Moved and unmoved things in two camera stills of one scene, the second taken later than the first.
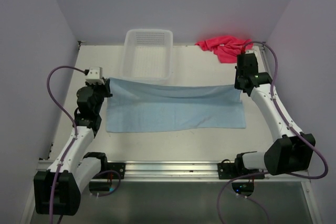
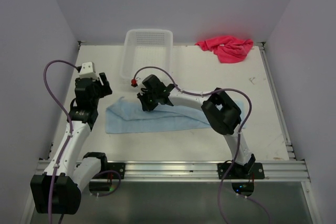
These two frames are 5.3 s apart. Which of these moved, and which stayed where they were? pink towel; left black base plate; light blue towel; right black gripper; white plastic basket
Moved: right black gripper; light blue towel
Stayed: pink towel; left black base plate; white plastic basket
